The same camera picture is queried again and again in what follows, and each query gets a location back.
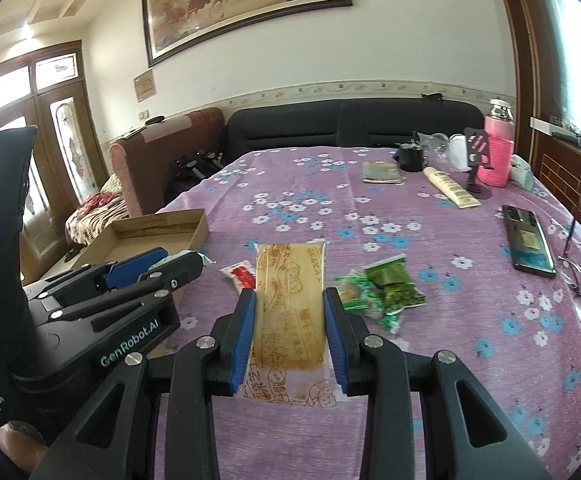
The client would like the cream snack packet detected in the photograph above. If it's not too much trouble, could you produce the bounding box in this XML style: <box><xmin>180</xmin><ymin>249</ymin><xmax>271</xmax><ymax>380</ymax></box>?
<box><xmin>243</xmin><ymin>241</ymin><xmax>339</xmax><ymax>408</ymax></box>

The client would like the cream lotion tube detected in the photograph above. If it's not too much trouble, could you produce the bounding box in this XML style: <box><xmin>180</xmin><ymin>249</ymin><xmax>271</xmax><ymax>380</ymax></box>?
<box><xmin>423</xmin><ymin>166</ymin><xmax>482</xmax><ymax>209</ymax></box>

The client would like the framed horse painting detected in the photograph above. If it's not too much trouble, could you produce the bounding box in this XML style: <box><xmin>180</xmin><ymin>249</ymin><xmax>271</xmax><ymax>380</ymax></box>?
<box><xmin>141</xmin><ymin>0</ymin><xmax>354</xmax><ymax>68</ymax></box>

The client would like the pale green cloth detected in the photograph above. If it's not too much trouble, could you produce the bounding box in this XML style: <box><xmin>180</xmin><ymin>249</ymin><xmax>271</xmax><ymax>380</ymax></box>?
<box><xmin>509</xmin><ymin>155</ymin><xmax>536</xmax><ymax>191</ymax></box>

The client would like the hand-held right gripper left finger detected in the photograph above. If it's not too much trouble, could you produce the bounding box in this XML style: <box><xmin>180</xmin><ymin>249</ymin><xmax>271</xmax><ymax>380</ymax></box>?
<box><xmin>28</xmin><ymin>287</ymin><xmax>257</xmax><ymax>480</ymax></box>

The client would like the white red sausage packet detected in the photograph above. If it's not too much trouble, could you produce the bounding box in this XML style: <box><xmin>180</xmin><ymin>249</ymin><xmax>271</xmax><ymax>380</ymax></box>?
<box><xmin>219</xmin><ymin>259</ymin><xmax>257</xmax><ymax>292</ymax></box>

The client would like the black cup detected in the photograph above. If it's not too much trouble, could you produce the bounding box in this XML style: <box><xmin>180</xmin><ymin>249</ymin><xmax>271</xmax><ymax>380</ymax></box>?
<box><xmin>395</xmin><ymin>132</ymin><xmax>429</xmax><ymax>173</ymax></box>

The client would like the pink knitted-sleeve thermos bottle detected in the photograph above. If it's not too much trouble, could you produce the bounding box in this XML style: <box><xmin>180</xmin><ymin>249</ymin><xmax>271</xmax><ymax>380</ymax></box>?
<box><xmin>477</xmin><ymin>98</ymin><xmax>515</xmax><ymax>188</ymax></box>

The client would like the floral blanket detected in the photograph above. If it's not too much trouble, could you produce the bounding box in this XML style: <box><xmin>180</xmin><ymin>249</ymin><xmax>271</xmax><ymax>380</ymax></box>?
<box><xmin>65</xmin><ymin>192</ymin><xmax>121</xmax><ymax>251</ymax></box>

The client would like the dark green snack packet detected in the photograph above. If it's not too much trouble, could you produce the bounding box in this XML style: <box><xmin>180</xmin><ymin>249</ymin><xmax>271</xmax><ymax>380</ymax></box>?
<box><xmin>381</xmin><ymin>282</ymin><xmax>426</xmax><ymax>311</ymax></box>
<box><xmin>365</xmin><ymin>255</ymin><xmax>411</xmax><ymax>287</ymax></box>

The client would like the white cup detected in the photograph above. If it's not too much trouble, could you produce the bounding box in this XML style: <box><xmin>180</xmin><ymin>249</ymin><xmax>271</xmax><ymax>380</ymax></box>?
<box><xmin>448</xmin><ymin>133</ymin><xmax>470</xmax><ymax>171</ymax></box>

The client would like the person's left forearm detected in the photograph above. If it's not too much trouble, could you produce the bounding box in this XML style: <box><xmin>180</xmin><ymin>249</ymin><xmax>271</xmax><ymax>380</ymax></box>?
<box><xmin>0</xmin><ymin>422</ymin><xmax>46</xmax><ymax>480</ymax></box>

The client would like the olive notebook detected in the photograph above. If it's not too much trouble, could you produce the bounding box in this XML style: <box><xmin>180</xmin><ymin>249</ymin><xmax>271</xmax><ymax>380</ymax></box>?
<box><xmin>362</xmin><ymin>161</ymin><xmax>405</xmax><ymax>185</ymax></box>

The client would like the small framed plaque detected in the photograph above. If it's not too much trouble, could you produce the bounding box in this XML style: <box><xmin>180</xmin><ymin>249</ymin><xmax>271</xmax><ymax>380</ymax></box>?
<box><xmin>133</xmin><ymin>70</ymin><xmax>157</xmax><ymax>103</ymax></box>

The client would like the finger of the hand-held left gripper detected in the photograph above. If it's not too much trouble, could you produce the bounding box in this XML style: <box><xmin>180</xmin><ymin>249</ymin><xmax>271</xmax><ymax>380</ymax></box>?
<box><xmin>47</xmin><ymin>251</ymin><xmax>205</xmax><ymax>332</ymax></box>
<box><xmin>23</xmin><ymin>246</ymin><xmax>168</xmax><ymax>302</ymax></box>

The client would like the pale green pastry packet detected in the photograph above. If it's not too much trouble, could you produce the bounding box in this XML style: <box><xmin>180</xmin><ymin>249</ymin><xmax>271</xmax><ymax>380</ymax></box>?
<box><xmin>371</xmin><ymin>305</ymin><xmax>406</xmax><ymax>333</ymax></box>
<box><xmin>335</xmin><ymin>272</ymin><xmax>377</xmax><ymax>311</ymax></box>

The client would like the white window sill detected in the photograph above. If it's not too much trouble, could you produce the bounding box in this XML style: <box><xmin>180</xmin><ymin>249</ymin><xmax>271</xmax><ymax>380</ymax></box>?
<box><xmin>529</xmin><ymin>116</ymin><xmax>581</xmax><ymax>163</ymax></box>

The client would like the brown armchair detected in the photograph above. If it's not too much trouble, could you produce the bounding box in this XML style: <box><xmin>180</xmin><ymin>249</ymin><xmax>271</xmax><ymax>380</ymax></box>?
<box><xmin>109</xmin><ymin>106</ymin><xmax>226</xmax><ymax>218</ymax></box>

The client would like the black phone stand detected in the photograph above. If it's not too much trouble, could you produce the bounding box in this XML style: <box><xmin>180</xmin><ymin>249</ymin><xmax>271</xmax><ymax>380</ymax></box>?
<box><xmin>463</xmin><ymin>127</ymin><xmax>494</xmax><ymax>201</ymax></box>

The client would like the cardboard box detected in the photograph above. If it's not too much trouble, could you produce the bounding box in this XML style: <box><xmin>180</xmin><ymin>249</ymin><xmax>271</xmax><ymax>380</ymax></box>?
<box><xmin>73</xmin><ymin>208</ymin><xmax>209</xmax><ymax>311</ymax></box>

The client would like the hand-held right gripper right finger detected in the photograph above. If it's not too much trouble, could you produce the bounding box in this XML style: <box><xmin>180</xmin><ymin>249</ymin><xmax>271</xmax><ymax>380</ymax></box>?
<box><xmin>323</xmin><ymin>286</ymin><xmax>554</xmax><ymax>480</ymax></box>

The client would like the black smartphone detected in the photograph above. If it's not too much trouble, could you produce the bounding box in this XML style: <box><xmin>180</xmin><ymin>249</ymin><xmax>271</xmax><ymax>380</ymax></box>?
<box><xmin>501</xmin><ymin>204</ymin><xmax>557</xmax><ymax>279</ymax></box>

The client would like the wooden glass door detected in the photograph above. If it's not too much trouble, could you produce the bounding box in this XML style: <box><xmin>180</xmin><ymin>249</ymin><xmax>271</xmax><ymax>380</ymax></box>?
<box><xmin>0</xmin><ymin>40</ymin><xmax>108</xmax><ymax>281</ymax></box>

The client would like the black metal tool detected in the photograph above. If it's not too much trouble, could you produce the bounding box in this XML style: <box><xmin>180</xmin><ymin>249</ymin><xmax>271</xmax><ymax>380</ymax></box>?
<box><xmin>198</xmin><ymin>149</ymin><xmax>227</xmax><ymax>171</ymax></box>
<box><xmin>175</xmin><ymin>152</ymin><xmax>206</xmax><ymax>181</ymax></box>

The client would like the black sofa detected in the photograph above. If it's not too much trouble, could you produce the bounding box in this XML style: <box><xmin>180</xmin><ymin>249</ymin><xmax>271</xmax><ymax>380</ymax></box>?
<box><xmin>220</xmin><ymin>98</ymin><xmax>486</xmax><ymax>171</ymax></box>

